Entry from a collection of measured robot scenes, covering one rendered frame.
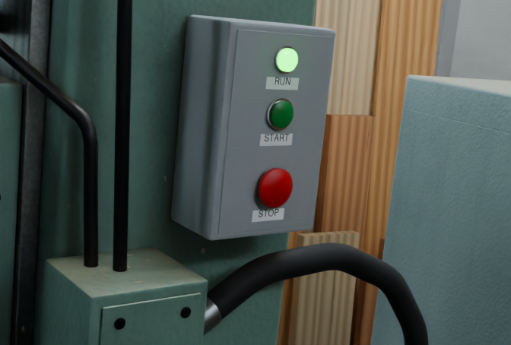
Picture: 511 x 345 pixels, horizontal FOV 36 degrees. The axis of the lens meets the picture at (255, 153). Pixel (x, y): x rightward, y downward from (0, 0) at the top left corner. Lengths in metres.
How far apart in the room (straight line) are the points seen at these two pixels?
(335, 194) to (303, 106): 1.68
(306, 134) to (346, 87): 1.76
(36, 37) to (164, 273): 0.19
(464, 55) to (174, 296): 2.35
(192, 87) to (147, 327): 0.18
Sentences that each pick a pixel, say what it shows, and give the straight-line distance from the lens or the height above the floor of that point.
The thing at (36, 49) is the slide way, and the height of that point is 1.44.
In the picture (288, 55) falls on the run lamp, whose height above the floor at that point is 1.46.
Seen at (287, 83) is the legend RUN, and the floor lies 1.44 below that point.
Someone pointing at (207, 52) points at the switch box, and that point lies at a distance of 0.57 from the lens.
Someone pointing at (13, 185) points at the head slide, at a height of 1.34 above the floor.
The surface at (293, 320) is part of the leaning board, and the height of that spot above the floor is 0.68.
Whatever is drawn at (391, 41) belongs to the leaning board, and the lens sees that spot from 2.41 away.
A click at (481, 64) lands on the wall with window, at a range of 2.89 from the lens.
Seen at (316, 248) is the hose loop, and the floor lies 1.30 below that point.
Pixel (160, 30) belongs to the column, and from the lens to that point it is 0.59.
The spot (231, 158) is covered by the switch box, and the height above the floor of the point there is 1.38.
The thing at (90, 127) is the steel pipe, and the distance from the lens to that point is 0.55.
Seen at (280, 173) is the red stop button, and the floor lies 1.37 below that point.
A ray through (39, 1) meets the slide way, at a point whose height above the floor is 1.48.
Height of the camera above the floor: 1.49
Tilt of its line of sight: 10 degrees down
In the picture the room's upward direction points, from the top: 6 degrees clockwise
